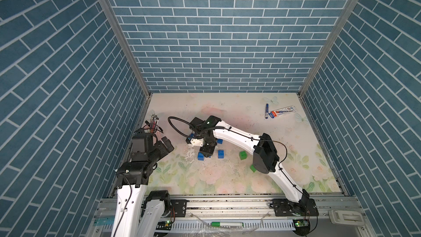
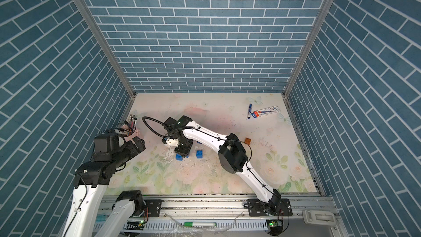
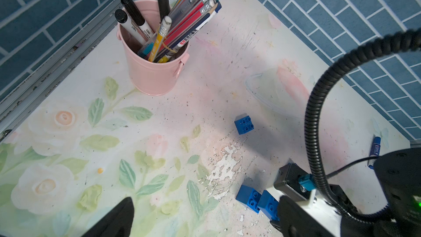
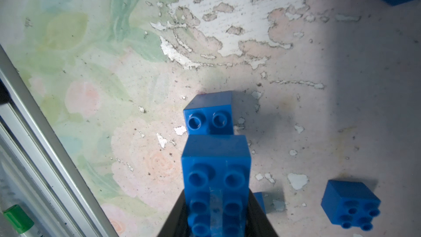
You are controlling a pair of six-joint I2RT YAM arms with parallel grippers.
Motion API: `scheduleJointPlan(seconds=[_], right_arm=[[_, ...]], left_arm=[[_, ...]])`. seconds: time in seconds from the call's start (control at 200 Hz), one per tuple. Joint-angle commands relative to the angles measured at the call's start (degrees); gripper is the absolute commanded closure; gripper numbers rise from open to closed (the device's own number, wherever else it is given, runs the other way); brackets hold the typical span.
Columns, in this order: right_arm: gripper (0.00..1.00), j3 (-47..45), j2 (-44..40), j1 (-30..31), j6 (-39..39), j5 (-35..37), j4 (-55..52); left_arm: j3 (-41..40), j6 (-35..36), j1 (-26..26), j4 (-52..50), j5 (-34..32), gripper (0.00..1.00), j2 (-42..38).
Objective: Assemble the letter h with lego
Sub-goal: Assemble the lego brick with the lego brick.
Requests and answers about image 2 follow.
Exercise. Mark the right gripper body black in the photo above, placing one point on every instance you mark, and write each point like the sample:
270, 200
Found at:
184, 148

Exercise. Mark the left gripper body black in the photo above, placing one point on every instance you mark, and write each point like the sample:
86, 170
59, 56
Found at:
129, 150

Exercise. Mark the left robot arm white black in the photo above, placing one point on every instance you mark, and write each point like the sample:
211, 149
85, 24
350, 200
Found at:
92, 178

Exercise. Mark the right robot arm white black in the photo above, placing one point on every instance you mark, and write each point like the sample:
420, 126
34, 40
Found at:
183, 132

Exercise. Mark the orange lego brick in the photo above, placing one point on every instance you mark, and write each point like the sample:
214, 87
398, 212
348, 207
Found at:
247, 141

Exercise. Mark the pink pen bucket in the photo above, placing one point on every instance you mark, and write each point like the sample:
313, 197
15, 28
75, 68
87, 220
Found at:
136, 133

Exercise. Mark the bundle of pens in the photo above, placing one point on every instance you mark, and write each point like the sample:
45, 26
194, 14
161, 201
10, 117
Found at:
129, 125

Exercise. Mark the blue marker pen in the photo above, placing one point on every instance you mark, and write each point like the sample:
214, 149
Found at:
249, 114

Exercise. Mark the white toothpaste tube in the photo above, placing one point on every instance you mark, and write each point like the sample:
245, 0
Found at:
266, 111

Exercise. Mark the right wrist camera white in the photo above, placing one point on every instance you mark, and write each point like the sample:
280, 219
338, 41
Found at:
170, 142

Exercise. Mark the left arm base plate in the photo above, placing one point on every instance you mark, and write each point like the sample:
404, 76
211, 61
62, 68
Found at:
153, 207

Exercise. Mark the aluminium front rail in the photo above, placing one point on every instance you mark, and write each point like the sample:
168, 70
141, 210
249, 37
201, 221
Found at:
227, 212

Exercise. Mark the green marker on rail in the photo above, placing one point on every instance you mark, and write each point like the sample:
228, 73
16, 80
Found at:
199, 224

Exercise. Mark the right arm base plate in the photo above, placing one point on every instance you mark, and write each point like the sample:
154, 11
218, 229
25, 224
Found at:
257, 208

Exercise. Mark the white plastic handle part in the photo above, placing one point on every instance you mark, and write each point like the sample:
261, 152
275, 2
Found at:
319, 218

